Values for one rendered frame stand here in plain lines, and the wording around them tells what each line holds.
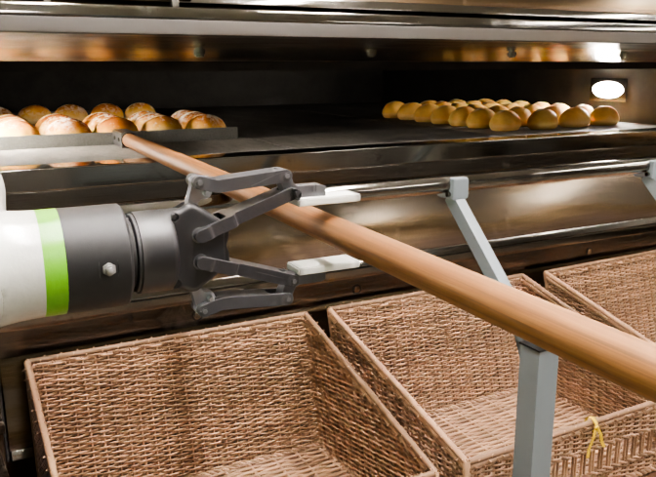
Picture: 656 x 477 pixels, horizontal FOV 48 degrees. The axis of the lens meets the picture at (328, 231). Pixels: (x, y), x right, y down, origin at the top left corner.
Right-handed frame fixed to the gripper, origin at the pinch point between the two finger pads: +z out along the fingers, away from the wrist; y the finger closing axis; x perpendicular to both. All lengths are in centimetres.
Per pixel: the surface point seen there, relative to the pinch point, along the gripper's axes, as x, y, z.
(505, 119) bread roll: -86, -3, 96
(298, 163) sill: -69, 3, 29
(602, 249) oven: -70, 31, 119
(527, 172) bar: -32, 1, 56
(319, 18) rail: -54, -25, 26
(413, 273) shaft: 17.4, -0.1, -1.2
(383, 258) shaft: 12.7, -0.2, -1.2
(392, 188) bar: -31.1, 2.2, 27.5
